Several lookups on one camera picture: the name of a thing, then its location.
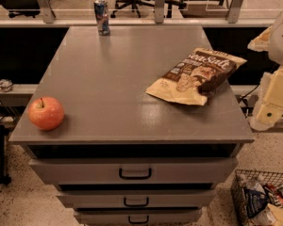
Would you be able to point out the metal railing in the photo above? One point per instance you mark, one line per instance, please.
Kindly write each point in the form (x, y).
(80, 12)

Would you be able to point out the middle drawer black handle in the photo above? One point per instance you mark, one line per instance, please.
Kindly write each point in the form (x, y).
(136, 202)

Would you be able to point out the dark blue snack bag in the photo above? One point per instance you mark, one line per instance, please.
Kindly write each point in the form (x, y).
(256, 201)

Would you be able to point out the red snack bag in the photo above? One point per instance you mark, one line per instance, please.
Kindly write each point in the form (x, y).
(273, 195)

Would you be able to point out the wire basket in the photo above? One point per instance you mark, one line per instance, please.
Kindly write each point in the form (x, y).
(254, 180)

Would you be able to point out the black stand left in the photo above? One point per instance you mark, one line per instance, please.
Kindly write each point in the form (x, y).
(4, 178)

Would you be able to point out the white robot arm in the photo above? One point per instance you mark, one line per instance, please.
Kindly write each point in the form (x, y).
(275, 51)

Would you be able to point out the brown sea salt chip bag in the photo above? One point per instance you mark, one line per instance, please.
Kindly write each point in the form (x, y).
(196, 77)

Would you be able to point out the top drawer black handle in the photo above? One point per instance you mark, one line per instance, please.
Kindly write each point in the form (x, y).
(135, 175)

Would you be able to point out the bottom drawer black handle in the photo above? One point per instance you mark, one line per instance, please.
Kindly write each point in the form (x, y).
(138, 220)

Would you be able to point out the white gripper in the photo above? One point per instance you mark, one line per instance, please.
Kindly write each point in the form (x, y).
(282, 40)

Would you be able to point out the red apple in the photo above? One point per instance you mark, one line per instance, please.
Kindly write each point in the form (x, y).
(46, 113)

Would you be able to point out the yellow snack bag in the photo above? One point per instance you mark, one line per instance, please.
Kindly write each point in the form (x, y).
(276, 215)

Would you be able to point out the grey drawer cabinet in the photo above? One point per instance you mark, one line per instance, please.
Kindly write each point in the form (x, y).
(111, 123)

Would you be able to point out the drawer black handle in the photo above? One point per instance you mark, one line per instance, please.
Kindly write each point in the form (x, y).
(138, 220)
(135, 175)
(136, 202)

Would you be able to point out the blue silver redbull can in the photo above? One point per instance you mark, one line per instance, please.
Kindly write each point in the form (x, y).
(101, 16)

